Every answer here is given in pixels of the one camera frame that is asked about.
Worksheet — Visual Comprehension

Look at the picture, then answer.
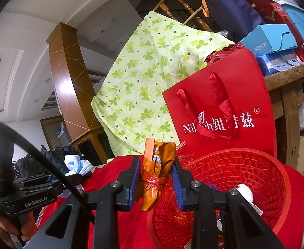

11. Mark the red plastic mesh basket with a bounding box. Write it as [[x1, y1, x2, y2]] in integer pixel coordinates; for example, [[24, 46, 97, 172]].
[[147, 148, 293, 249]]

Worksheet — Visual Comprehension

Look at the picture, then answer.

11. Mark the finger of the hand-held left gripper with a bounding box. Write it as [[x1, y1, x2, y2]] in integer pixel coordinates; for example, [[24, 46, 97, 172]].
[[13, 175, 54, 188], [48, 172, 93, 192]]

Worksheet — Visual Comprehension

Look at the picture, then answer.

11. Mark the small white carton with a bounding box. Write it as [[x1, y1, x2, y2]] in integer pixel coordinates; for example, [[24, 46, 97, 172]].
[[249, 201, 263, 217]]

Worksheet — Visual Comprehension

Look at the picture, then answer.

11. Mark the navy blue cushion bag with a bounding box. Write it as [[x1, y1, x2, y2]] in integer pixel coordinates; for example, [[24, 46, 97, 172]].
[[201, 0, 267, 42]]

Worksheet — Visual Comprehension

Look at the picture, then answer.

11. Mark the thin wooden pole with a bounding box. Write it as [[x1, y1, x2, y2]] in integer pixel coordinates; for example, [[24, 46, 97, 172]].
[[184, 6, 203, 24]]

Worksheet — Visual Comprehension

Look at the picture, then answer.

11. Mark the green floral quilt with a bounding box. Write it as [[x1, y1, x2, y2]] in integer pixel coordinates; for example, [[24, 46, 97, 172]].
[[91, 11, 237, 156]]

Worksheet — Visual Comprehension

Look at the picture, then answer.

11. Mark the black cable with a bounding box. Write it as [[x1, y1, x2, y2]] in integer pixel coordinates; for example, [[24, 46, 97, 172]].
[[0, 116, 96, 225]]

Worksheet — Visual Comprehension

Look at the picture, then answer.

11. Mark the red paper gift bag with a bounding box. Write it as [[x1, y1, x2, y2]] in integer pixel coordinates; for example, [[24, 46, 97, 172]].
[[162, 49, 278, 159]]

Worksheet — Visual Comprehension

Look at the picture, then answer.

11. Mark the orange foil wrapper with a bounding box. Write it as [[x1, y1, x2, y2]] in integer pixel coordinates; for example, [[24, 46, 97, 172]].
[[138, 138, 177, 212]]

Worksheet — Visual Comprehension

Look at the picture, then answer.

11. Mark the dotted dark cloth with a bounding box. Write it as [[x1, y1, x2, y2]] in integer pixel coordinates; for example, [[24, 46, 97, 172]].
[[12, 159, 28, 178]]

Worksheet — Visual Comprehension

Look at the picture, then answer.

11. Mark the white tissue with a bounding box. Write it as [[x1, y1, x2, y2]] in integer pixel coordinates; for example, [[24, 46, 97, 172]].
[[236, 184, 255, 203]]

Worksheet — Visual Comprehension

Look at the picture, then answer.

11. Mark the blue and white patterned package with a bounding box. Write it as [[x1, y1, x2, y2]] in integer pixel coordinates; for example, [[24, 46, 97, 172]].
[[256, 49, 303, 76]]

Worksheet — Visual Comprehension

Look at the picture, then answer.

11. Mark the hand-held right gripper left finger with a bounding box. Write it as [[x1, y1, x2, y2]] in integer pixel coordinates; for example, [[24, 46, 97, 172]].
[[28, 156, 141, 249]]

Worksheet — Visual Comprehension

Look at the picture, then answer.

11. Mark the red blanket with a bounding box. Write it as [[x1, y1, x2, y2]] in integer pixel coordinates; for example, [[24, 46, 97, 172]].
[[35, 156, 304, 249]]

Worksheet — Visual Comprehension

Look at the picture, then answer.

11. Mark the wooden door frame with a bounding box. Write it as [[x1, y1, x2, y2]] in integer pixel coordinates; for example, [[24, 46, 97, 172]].
[[40, 116, 73, 146]]

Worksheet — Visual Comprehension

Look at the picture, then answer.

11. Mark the ceiling air vent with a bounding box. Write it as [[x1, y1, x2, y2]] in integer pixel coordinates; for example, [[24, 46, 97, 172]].
[[41, 93, 58, 110]]

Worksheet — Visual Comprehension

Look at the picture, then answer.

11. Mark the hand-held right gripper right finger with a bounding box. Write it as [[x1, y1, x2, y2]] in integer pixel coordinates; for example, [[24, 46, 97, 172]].
[[171, 157, 288, 249]]

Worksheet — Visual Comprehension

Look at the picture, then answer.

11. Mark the dark cloth pile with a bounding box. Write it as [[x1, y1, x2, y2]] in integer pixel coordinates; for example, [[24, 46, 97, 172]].
[[12, 145, 78, 177]]

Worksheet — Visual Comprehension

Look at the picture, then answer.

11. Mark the light blue cardboard box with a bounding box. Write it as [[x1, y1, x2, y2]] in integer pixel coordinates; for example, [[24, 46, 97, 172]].
[[240, 24, 299, 58]]

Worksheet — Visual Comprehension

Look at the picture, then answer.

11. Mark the red gift box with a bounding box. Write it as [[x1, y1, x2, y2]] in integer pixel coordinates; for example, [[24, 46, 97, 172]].
[[267, 2, 304, 63]]

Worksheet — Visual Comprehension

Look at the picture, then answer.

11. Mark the rough wooden table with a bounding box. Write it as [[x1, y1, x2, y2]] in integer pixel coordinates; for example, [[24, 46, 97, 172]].
[[263, 57, 304, 172]]

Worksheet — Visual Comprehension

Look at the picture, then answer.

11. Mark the dark wooden cabinet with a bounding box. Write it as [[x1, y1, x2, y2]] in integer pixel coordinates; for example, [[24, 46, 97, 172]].
[[69, 128, 109, 165]]

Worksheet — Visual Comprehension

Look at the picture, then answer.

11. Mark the crumpled red plastic bag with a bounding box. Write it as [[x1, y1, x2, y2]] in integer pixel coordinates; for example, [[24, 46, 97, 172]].
[[205, 43, 246, 63]]

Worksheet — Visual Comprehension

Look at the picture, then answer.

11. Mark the light blue face mask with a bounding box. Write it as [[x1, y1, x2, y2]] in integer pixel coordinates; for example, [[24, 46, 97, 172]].
[[64, 154, 93, 177]]

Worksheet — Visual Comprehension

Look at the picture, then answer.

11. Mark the person's left hand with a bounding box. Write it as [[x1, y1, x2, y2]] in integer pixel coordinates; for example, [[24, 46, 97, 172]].
[[0, 209, 38, 249]]

